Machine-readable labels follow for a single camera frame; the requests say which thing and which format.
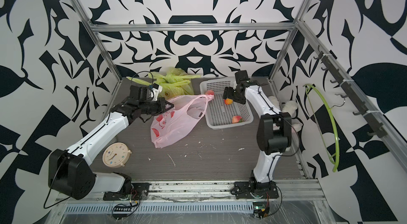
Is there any pink plastic bag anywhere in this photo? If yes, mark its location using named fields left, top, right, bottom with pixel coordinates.
left=151, top=94, right=215, bottom=148

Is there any white plastic basket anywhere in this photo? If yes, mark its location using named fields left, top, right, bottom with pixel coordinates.
left=199, top=77, right=254, bottom=130

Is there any green avocado plastic bag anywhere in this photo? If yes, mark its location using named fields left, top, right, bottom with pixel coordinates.
left=158, top=80, right=195, bottom=100

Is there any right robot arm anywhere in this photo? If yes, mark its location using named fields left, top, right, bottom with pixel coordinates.
left=223, top=71, right=292, bottom=188

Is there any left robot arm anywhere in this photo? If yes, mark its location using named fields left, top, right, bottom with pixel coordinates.
left=48, top=83, right=174, bottom=200

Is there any peach back basket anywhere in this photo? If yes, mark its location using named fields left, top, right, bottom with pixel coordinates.
left=232, top=116, right=244, bottom=124

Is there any pink peach front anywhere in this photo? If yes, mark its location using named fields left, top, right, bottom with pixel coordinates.
left=205, top=90, right=215, bottom=95

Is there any plush bunny toy pink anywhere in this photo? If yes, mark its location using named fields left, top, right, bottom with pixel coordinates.
left=268, top=96, right=298, bottom=118

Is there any beige alarm clock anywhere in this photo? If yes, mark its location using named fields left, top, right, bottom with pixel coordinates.
left=102, top=142, right=132, bottom=169

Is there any green hoop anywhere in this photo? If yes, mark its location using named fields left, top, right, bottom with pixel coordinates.
left=303, top=84, right=340, bottom=173

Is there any black hook rack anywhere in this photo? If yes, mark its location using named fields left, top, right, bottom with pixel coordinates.
left=316, top=50, right=393, bottom=138

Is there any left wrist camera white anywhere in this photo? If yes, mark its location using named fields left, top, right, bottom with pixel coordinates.
left=149, top=83, right=163, bottom=101

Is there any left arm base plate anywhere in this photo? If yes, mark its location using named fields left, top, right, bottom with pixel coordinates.
left=103, top=179, right=151, bottom=201

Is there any aluminium frame bar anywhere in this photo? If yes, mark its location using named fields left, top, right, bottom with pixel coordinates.
left=90, top=22, right=295, bottom=32

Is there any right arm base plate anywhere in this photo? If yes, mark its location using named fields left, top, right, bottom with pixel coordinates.
left=230, top=181, right=279, bottom=199

